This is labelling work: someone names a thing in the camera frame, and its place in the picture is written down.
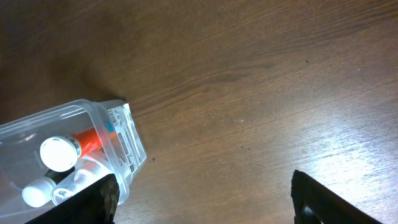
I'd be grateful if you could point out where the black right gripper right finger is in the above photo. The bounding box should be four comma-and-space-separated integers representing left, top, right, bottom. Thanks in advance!
290, 170, 381, 224

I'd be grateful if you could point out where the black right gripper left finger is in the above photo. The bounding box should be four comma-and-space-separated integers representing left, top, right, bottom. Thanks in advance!
26, 174, 120, 224

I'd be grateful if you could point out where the white squeeze bottle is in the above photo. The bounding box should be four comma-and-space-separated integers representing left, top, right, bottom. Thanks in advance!
52, 156, 112, 205

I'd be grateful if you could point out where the black bottle white cap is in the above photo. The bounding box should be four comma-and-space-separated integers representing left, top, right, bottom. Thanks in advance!
22, 167, 75, 208

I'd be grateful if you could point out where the clear plastic container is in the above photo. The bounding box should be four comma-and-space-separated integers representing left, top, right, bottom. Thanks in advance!
1, 100, 147, 223

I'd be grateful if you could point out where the orange tube white cap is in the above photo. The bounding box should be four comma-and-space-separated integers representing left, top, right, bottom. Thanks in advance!
39, 128, 102, 172

